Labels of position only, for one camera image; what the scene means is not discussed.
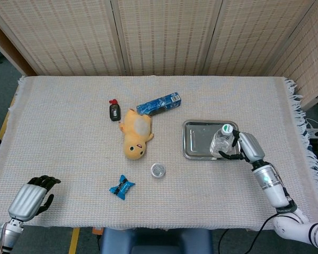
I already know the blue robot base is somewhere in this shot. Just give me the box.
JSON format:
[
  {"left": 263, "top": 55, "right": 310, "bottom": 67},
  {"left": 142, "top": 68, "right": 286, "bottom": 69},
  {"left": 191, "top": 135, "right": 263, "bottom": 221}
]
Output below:
[{"left": 99, "top": 228, "right": 213, "bottom": 254}]

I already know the black cable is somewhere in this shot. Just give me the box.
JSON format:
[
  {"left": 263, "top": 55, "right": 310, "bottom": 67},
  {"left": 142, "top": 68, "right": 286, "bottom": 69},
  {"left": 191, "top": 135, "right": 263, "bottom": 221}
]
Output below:
[{"left": 248, "top": 214, "right": 279, "bottom": 254}]

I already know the round clear plastic clip jar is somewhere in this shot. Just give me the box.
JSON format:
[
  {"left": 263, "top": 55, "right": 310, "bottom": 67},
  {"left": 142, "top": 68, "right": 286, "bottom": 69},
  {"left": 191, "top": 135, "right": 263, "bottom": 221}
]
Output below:
[{"left": 150, "top": 162, "right": 166, "bottom": 179}]

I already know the small black bottle red cap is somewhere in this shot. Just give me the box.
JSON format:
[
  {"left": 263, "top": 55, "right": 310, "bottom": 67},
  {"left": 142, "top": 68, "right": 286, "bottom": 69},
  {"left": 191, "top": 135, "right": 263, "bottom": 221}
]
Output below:
[{"left": 108, "top": 98, "right": 121, "bottom": 122}]

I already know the yellow plush toy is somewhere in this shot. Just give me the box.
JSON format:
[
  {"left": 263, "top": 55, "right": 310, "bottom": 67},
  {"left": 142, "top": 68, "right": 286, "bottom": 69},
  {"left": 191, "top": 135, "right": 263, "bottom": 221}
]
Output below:
[{"left": 118, "top": 108, "right": 155, "bottom": 161}]

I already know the beige woven folding screen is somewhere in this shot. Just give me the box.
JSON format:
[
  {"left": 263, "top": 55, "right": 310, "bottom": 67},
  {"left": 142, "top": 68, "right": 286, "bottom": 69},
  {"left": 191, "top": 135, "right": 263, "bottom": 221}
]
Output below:
[{"left": 0, "top": 0, "right": 318, "bottom": 111}]

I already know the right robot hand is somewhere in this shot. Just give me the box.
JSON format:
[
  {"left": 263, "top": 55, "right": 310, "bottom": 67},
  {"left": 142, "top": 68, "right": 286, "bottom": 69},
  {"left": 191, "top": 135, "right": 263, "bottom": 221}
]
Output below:
[{"left": 218, "top": 129, "right": 266, "bottom": 164}]

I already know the white woven tablecloth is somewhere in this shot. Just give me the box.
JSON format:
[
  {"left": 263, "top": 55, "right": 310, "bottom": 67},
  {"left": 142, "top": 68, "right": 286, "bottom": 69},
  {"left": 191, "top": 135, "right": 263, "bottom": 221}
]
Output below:
[{"left": 0, "top": 75, "right": 318, "bottom": 232}]

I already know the stainless steel tray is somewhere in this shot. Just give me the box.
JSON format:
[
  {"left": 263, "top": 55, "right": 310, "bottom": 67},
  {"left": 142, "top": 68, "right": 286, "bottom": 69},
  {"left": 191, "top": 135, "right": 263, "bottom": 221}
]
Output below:
[{"left": 182, "top": 119, "right": 242, "bottom": 161}]

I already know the clear plastic water bottle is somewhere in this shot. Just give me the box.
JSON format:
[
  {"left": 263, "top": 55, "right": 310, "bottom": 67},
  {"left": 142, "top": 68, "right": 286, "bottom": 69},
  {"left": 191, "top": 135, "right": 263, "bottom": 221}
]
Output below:
[{"left": 209, "top": 123, "right": 234, "bottom": 158}]

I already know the blue cookie box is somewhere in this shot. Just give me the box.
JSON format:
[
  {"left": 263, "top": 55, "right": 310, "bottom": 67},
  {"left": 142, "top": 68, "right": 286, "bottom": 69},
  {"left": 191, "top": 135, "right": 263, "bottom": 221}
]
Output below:
[{"left": 136, "top": 92, "right": 182, "bottom": 116}]

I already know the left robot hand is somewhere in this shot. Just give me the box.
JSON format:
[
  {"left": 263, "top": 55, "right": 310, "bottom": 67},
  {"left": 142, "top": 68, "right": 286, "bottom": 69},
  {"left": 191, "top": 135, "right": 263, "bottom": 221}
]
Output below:
[{"left": 7, "top": 175, "right": 61, "bottom": 222}]

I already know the blue snack packet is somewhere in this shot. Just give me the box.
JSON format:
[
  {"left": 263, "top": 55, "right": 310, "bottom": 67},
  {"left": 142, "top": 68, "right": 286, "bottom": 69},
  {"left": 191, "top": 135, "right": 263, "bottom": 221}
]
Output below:
[{"left": 109, "top": 175, "right": 136, "bottom": 201}]

